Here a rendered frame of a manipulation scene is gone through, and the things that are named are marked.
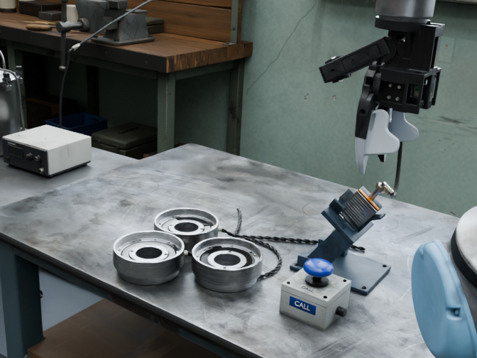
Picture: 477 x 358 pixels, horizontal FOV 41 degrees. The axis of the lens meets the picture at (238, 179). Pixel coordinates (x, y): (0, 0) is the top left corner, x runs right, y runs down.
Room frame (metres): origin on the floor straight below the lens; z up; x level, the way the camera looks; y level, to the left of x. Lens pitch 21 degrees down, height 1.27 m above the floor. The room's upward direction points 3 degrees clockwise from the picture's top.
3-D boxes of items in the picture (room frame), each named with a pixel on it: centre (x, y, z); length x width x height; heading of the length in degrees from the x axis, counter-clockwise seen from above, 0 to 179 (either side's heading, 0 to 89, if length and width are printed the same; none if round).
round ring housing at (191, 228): (0.94, 0.08, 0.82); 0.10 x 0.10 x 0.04
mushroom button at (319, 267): (0.76, -0.11, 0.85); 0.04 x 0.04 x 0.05
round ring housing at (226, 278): (0.84, 0.01, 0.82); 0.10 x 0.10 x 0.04
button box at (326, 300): (0.75, -0.12, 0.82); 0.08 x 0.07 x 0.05; 55
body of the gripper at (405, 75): (0.85, -0.21, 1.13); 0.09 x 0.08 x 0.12; 57
